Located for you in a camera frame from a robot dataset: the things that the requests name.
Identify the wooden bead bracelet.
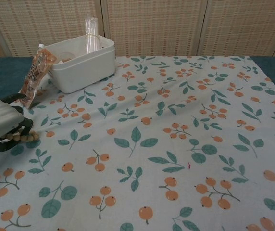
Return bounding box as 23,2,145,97
0,129,41,145

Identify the orange spouted drink pouch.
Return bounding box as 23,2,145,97
19,43,58,109

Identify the white plastic storage box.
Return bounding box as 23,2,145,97
46,35,116,94

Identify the clear pack of straws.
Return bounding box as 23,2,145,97
84,16,102,54

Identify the floral fruit print tablecloth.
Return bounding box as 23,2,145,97
0,55,275,231

